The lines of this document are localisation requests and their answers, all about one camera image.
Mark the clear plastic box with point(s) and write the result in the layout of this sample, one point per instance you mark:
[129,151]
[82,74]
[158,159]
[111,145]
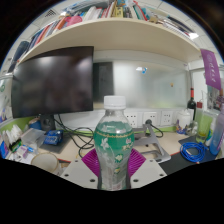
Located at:
[33,136]

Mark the translucent purple water bottle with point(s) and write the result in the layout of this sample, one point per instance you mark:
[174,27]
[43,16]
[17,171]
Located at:
[217,133]

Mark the green translucent cup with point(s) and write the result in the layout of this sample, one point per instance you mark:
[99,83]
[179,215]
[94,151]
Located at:
[203,128]

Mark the green-labelled clear drink bottle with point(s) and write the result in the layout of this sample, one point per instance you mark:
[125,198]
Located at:
[113,140]

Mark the grey metal laptop stand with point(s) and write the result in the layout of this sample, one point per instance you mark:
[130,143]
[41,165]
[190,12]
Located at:
[151,141]

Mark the black desk mat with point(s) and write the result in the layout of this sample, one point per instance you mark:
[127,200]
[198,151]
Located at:
[176,163]

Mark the purple hanging banner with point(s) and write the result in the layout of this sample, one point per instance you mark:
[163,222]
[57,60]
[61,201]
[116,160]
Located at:
[210,68]

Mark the white tissue stack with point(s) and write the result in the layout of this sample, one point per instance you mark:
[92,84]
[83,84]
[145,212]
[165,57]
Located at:
[14,133]

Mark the dark wine bottle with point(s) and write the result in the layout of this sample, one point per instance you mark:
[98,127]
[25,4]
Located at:
[191,105]

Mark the blue round container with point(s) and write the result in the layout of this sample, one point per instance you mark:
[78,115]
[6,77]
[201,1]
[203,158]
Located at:
[35,124]

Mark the blue box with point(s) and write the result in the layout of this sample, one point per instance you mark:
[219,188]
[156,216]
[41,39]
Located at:
[53,137]

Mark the white jar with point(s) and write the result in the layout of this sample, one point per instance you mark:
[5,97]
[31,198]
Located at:
[183,120]

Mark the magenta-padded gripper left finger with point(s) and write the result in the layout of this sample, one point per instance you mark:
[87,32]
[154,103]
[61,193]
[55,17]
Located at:
[78,171]

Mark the dark blue bag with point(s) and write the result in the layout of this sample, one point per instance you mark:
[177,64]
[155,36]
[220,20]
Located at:
[18,55]

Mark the white wall socket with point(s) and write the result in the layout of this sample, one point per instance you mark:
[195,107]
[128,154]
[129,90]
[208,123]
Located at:
[150,117]
[132,119]
[166,117]

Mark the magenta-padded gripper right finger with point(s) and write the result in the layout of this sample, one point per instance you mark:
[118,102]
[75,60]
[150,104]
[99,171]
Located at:
[146,171]

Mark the black computer monitor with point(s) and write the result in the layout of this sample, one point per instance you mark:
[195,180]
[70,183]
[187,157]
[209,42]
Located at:
[53,83]

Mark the beige shelf with books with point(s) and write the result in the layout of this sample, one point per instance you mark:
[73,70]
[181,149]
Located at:
[116,36]

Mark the group photo poster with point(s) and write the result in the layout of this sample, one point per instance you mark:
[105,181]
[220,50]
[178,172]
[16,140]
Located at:
[216,98]

